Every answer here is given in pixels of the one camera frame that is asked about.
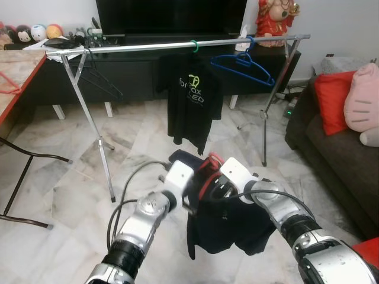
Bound red plastic hanger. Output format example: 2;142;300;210
195;153;224;202
0;71;21;95

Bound navy garment red stripe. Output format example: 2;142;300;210
169;149;276;260

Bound blue plastic hanger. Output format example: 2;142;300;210
210;37;276;88

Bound black t-shirt green logo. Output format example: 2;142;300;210
157;52;224;156

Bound power strip with green light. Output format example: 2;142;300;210
284;98;297;119

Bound dark brown sofa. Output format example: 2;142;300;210
285;71;379;237

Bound red cushion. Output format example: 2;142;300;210
314;71;356;137

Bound black television console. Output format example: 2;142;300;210
18;34;303;119

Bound white tissue box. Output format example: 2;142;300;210
236;27;254;53

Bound grey totoro plush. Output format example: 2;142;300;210
359;127;379;147

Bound red plastic stool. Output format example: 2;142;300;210
349;237;379;270

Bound black soundbar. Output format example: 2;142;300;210
121;33;239;46

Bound grey folded cloth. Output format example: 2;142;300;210
317;56;356;75

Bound pink cat face cushion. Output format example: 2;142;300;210
343;62;379;134

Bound silver clothes rack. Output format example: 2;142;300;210
45;33;312;204

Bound red laughing buddha figurine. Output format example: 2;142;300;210
256;0;300;48

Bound black flat television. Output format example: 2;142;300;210
96;0;248;35

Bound green circuit board electronics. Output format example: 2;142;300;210
71;27;122;51

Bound black flat device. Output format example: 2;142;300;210
44;37;72;48

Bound orange round plush toy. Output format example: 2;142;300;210
46;23;63;40

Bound white paper sheets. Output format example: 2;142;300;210
27;38;78;51

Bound marble table red edge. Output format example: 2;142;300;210
0;49;48;126

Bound white round plush toy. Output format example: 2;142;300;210
30;24;47;42

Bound black round plush toy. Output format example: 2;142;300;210
0;24;17;43
15;25;32;43

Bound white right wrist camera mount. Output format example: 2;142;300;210
220;157;256;189

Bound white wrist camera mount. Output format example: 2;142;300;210
220;157;256;189
163;161;195;196

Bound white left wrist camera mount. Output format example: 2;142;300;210
163;161;195;196

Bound black wire hanger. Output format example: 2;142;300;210
77;56;124;100

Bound dark brown metal chair frame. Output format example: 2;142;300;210
0;137;73;230

